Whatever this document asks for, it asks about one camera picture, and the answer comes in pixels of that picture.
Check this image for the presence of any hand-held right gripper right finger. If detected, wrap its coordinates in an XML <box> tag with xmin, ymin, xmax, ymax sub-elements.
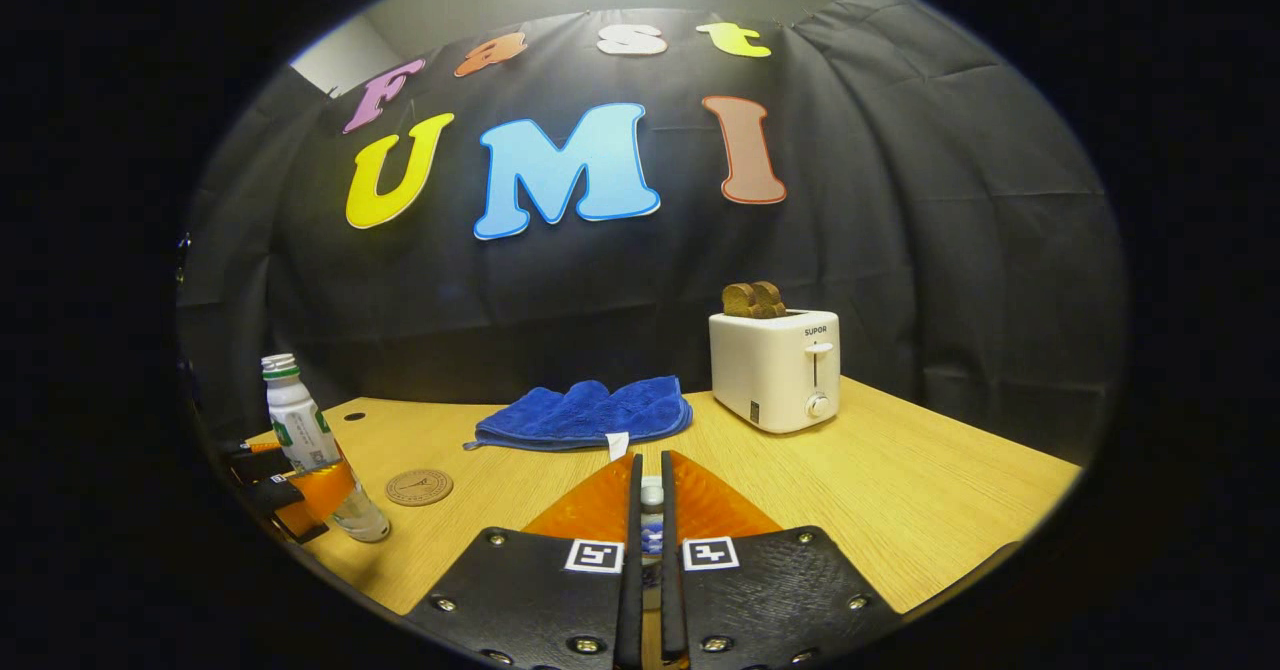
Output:
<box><xmin>660</xmin><ymin>450</ymin><xmax>906</xmax><ymax>670</ymax></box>

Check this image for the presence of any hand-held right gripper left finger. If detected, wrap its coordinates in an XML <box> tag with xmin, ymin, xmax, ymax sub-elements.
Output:
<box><xmin>405</xmin><ymin>452</ymin><xmax>644</xmax><ymax>670</ymax></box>

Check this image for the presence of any white green-label water bottle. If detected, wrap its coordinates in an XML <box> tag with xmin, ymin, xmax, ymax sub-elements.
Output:
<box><xmin>261</xmin><ymin>353</ymin><xmax>392</xmax><ymax>544</ymax></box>

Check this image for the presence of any round brown coaster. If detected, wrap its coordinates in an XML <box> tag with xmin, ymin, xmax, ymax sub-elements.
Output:
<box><xmin>385</xmin><ymin>468</ymin><xmax>455</xmax><ymax>507</ymax></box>

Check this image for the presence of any blue towel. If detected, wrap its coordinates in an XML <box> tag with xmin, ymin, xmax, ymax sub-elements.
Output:
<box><xmin>463</xmin><ymin>377</ymin><xmax>694</xmax><ymax>461</ymax></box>

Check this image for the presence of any white toaster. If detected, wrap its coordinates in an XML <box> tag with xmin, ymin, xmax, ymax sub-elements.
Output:
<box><xmin>709</xmin><ymin>308</ymin><xmax>842</xmax><ymax>435</ymax></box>

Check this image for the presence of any black backdrop cloth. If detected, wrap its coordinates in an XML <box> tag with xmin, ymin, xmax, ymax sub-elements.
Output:
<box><xmin>175</xmin><ymin>0</ymin><xmax>1129</xmax><ymax>466</ymax></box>

